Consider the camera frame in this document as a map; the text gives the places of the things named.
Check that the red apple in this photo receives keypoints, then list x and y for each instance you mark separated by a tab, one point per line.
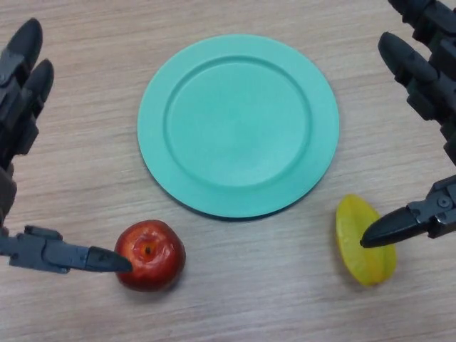
156	263

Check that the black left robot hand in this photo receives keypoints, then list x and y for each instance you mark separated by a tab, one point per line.
18	107

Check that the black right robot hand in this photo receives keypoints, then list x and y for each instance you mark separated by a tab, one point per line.
431	71

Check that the green round plate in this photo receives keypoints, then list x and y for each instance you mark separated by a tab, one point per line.
238	124

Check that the yellow starfruit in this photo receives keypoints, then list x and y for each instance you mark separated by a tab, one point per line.
351	224

